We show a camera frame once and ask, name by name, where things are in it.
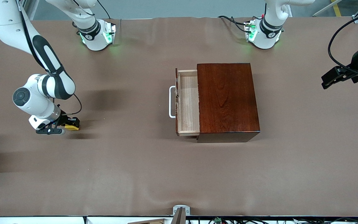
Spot wooden drawer with white handle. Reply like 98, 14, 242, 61
169, 68, 200, 137

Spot dark wooden drawer cabinet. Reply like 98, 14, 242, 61
197, 63, 261, 143

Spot brown table cover sheet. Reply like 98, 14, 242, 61
0, 17, 358, 217

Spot light wooden board piece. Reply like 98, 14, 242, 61
127, 218, 166, 224

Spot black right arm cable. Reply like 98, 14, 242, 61
17, 0, 82, 116

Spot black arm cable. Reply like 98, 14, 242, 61
17, 0, 82, 116
328, 9, 358, 77

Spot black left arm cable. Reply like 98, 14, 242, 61
328, 9, 358, 77

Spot white table edge rail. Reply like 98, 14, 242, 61
0, 216, 358, 224

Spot black base cable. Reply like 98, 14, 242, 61
97, 0, 111, 20

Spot black base cables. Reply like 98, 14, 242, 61
218, 15, 249, 33

